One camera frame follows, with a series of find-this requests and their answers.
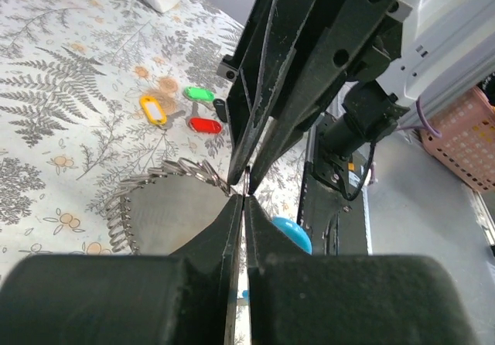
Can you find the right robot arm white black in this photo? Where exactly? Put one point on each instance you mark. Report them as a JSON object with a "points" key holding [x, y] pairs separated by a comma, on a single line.
{"points": [[416, 43]]}

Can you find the key with yellow tag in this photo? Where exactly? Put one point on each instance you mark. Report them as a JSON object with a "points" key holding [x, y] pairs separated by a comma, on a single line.
{"points": [[155, 114]]}

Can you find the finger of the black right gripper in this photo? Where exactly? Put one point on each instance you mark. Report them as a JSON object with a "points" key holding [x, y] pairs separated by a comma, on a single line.
{"points": [[303, 65], [266, 50]]}

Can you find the pink plastic basket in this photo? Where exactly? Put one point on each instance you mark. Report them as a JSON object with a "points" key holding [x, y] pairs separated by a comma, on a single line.
{"points": [[466, 147]]}

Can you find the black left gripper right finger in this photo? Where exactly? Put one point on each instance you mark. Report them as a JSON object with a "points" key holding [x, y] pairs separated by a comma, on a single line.
{"points": [[298, 298]]}

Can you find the floral patterned table mat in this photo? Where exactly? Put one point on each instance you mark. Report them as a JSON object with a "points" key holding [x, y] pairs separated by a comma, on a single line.
{"points": [[72, 128]]}

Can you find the key with red tag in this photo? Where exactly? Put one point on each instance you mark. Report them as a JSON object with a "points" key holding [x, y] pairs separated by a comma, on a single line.
{"points": [[202, 125]]}

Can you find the small silver keyring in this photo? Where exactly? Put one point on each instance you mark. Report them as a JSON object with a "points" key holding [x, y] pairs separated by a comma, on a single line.
{"points": [[246, 181]]}

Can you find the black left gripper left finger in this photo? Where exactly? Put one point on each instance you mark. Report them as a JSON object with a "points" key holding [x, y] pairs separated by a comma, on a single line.
{"points": [[188, 297]]}

